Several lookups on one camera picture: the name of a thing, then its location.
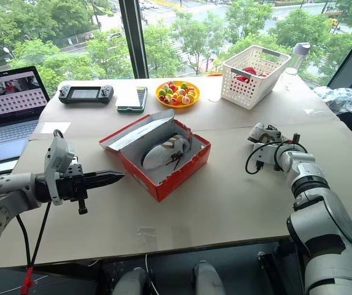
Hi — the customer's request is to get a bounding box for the dark grey rounded shape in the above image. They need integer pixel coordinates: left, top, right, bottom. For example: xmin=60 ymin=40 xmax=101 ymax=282
xmin=111 ymin=266 xmax=152 ymax=295
xmin=192 ymin=261 xmax=226 ymax=295

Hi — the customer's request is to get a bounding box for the white perforated plastic basket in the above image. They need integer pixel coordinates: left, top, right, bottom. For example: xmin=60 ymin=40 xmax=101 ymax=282
xmin=220 ymin=44 xmax=292 ymax=111

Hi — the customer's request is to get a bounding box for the black vertical window frame post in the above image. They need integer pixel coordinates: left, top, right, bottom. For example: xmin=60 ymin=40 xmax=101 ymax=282
xmin=117 ymin=0 xmax=150 ymax=79

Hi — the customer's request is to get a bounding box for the red cloth item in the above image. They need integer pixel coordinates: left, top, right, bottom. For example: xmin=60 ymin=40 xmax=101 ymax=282
xmin=234 ymin=66 xmax=268 ymax=84

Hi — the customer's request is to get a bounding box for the white sneaker with black laces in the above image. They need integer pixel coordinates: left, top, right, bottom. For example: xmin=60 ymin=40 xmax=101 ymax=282
xmin=141 ymin=133 xmax=194 ymax=171

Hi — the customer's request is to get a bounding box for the crumpled clear plastic bag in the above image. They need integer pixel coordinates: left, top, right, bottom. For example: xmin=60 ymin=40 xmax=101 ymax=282
xmin=313 ymin=85 xmax=352 ymax=114

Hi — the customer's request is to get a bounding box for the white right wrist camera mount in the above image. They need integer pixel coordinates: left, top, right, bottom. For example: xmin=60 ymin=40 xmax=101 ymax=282
xmin=250 ymin=141 xmax=284 ymax=161

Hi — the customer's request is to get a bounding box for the red cable tie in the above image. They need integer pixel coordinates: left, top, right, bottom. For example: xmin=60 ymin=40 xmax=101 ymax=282
xmin=20 ymin=266 xmax=35 ymax=295

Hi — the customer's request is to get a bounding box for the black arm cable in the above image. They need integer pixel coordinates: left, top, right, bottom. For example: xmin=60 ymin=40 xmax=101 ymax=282
xmin=244 ymin=133 xmax=308 ymax=176
xmin=15 ymin=129 xmax=65 ymax=271

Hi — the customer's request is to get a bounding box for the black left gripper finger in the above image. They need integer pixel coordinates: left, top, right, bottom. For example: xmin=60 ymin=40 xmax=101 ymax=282
xmin=83 ymin=176 xmax=123 ymax=189
xmin=82 ymin=171 xmax=125 ymax=182

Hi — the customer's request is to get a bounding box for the black handheld game console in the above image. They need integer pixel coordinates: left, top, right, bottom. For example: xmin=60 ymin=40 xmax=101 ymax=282
xmin=58 ymin=84 xmax=115 ymax=105

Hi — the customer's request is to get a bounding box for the grey laptop computer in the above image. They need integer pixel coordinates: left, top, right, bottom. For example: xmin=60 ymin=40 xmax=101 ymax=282
xmin=0 ymin=65 xmax=51 ymax=169

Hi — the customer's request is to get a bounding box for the red cardboard shoebox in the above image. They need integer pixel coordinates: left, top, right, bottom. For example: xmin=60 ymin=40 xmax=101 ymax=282
xmin=98 ymin=109 xmax=212 ymax=203

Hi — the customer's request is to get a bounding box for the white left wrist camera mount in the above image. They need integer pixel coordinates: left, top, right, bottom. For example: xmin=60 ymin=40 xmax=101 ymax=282
xmin=44 ymin=135 xmax=76 ymax=206

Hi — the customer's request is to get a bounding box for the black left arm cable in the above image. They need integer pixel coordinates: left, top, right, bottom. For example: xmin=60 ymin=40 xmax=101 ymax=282
xmin=15 ymin=129 xmax=65 ymax=271

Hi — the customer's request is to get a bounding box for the thin white cable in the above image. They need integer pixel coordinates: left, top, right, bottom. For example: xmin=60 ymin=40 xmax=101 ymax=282
xmin=144 ymin=253 xmax=160 ymax=295

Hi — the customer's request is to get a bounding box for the clear bottle with purple cap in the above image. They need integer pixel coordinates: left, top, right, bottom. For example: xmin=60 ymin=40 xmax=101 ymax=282
xmin=284 ymin=42 xmax=311 ymax=76

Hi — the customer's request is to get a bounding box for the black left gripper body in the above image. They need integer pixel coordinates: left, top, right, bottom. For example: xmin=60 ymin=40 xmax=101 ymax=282
xmin=56 ymin=164 xmax=89 ymax=215

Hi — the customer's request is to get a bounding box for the white sneaker with beige trim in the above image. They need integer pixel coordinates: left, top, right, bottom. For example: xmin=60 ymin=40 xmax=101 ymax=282
xmin=247 ymin=122 xmax=287 ymax=144

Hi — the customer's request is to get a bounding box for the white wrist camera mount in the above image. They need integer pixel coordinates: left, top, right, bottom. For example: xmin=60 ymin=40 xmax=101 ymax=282
xmin=44 ymin=135 xmax=76 ymax=206
xmin=250 ymin=141 xmax=284 ymax=161

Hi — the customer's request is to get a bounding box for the white paper label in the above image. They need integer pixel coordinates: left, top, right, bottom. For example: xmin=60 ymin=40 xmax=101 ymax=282
xmin=40 ymin=122 xmax=72 ymax=135

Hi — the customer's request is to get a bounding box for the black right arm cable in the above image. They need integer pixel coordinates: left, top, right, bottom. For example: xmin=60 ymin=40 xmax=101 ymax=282
xmin=244 ymin=133 xmax=308 ymax=176

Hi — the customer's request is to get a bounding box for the yellow plastic plate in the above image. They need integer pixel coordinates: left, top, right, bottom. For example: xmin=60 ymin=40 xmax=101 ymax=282
xmin=155 ymin=80 xmax=201 ymax=109

